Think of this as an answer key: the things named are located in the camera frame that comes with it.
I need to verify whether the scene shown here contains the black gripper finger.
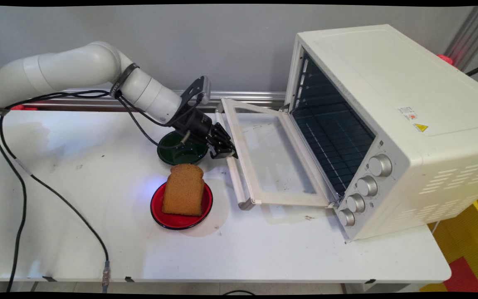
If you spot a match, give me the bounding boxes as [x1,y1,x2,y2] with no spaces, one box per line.
[208,135,230,159]
[216,124,238,157]

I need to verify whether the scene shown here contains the oven glass door with handle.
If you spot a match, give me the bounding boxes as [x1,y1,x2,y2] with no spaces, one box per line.
[215,98,339,211]

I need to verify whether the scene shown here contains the dark green bowl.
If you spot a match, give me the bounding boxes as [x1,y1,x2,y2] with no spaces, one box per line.
[157,131,210,165]

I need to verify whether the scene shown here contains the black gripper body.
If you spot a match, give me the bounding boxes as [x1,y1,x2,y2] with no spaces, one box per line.
[168,107,219,144]

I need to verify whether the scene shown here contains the brown bread slice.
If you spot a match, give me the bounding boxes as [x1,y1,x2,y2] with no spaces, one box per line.
[162,163,205,216]

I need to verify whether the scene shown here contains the red plate with black rim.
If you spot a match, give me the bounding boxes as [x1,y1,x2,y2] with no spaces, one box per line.
[151,181,213,230]

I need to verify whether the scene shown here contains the red foam floor mat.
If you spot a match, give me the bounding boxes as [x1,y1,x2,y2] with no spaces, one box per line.
[444,257,478,293]

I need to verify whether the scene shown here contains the cream toaster oven body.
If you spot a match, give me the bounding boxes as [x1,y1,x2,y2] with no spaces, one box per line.
[285,25,478,240]

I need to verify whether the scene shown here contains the black cable with metal connector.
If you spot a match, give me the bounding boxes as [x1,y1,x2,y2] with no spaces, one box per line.
[0,115,112,293]

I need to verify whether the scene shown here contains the yellow foam floor mat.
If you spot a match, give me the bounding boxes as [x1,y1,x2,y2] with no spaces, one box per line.
[419,191,478,292]

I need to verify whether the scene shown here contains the silver oven knob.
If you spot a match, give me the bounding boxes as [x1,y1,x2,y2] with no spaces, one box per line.
[357,176,378,197]
[346,194,366,213]
[338,209,356,227]
[369,154,393,177]

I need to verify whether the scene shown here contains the aluminium profile post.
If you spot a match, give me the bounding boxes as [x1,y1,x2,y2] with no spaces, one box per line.
[444,6,478,71]

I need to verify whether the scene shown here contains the metal oven wire rack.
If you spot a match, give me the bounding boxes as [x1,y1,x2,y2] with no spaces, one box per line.
[295,116,374,196]

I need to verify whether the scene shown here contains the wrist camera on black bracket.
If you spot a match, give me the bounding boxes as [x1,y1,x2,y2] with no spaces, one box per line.
[179,76,211,125]

